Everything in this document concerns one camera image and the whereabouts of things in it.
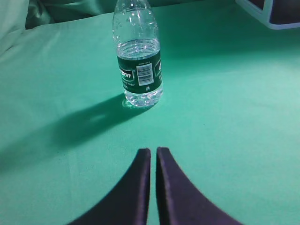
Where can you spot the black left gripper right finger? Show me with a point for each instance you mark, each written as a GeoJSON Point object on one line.
{"type": "Point", "coordinates": [179, 202]}

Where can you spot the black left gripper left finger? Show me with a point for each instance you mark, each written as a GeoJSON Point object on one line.
{"type": "Point", "coordinates": [128, 202]}

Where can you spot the green cloth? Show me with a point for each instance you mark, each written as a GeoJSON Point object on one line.
{"type": "Point", "coordinates": [230, 115]}

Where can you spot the clear water bottle green label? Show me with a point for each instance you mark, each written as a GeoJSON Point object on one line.
{"type": "Point", "coordinates": [135, 34]}

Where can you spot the white plastic drawer cabinet frame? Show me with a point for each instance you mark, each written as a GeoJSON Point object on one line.
{"type": "Point", "coordinates": [274, 14]}

